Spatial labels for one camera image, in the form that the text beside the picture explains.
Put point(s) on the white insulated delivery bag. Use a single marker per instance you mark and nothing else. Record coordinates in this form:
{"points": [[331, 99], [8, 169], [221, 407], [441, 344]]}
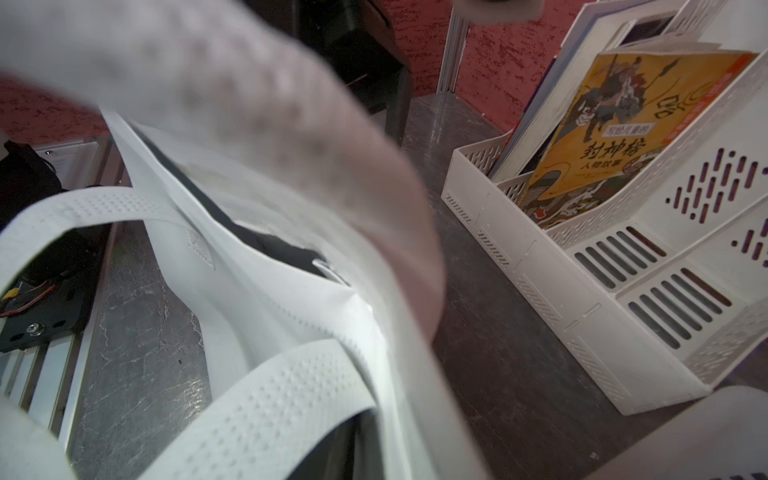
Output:
{"points": [[285, 219]]}

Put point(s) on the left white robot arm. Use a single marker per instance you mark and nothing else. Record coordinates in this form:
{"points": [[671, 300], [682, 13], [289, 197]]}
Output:
{"points": [[357, 39]]}

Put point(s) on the white plastic file organizer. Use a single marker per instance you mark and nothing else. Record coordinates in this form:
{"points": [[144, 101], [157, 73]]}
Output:
{"points": [[661, 291]]}

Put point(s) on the yellow story book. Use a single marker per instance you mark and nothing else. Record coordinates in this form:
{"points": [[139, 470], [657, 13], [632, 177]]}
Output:
{"points": [[629, 108]]}

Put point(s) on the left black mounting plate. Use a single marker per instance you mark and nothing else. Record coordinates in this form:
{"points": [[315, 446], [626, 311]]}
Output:
{"points": [[54, 294]]}

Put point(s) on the white perforated plastic basket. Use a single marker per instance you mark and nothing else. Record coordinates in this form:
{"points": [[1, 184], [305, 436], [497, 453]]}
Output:
{"points": [[723, 436]]}

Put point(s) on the left aluminium corner post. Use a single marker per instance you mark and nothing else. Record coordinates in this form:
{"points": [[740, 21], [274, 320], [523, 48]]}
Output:
{"points": [[453, 53]]}

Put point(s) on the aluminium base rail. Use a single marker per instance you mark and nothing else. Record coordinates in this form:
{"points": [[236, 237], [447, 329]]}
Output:
{"points": [[46, 376]]}

